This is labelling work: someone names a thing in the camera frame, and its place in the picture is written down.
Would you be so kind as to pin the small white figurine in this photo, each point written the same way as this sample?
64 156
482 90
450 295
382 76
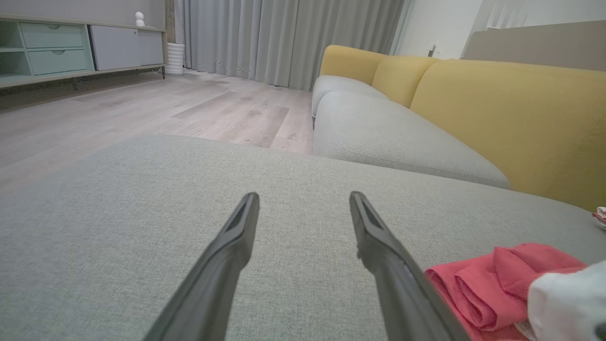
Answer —
139 20

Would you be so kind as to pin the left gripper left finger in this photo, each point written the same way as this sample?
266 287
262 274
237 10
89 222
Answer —
208 298

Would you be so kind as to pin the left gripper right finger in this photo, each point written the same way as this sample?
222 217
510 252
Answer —
407 298

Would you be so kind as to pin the small red white cloth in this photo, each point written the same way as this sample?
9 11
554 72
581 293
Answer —
601 217

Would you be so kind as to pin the grey pleated curtain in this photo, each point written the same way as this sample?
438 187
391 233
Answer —
284 38

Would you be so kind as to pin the low grey green sideboard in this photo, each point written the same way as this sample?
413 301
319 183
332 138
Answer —
118 47

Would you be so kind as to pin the brown wooden wall strip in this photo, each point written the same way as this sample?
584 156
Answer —
170 21

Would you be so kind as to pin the red and white garment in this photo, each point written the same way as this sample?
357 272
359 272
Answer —
483 293

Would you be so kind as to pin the white wall socket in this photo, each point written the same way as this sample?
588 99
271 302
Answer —
432 49

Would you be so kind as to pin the grey sofa seat cushion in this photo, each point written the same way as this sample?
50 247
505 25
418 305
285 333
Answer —
402 142
336 85

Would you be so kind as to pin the large grey sofa ottoman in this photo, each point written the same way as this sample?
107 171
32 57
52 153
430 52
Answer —
142 213

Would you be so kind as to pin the beige upholstered panel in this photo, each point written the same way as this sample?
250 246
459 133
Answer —
544 47

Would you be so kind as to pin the white ribbed vase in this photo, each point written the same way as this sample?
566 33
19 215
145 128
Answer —
174 59

